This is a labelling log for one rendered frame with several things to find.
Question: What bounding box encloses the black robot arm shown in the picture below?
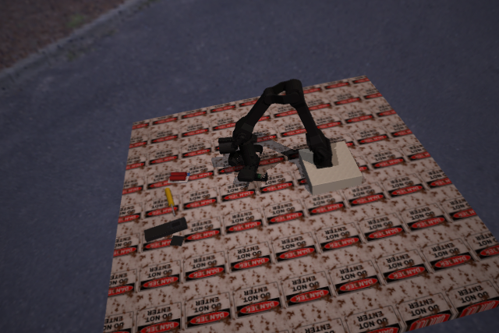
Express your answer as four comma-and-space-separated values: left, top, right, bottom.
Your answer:
218, 79, 333, 169

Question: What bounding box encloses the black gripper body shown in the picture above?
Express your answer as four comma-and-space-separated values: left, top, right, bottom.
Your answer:
237, 144, 263, 182

